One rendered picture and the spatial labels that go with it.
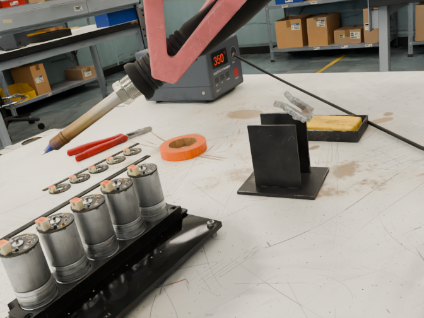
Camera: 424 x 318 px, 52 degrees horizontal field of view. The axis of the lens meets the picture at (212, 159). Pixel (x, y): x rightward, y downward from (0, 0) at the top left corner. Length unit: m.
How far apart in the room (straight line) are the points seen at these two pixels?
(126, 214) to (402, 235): 0.20
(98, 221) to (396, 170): 0.28
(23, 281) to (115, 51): 5.85
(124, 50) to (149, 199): 5.89
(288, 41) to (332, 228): 4.52
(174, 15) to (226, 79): 5.46
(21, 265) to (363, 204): 0.26
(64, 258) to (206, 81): 0.48
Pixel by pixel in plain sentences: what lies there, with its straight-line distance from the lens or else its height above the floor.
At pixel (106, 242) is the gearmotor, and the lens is 0.33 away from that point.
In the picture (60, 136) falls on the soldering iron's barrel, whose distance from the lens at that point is 0.28.
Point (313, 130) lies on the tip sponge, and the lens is 0.52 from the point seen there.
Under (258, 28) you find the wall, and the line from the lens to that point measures 5.50.
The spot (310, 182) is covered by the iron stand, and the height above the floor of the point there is 0.75.
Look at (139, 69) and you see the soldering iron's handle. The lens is 0.26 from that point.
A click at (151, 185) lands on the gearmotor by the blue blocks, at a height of 0.80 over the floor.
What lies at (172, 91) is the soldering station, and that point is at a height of 0.77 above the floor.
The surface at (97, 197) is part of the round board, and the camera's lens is 0.33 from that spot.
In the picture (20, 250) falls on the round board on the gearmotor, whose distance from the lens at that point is 0.30.
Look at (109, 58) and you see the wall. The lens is 6.04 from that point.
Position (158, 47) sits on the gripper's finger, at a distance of 0.25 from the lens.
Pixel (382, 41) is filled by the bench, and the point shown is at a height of 0.55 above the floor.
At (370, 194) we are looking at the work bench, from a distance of 0.41.
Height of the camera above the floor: 0.94
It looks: 22 degrees down
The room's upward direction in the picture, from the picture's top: 10 degrees counter-clockwise
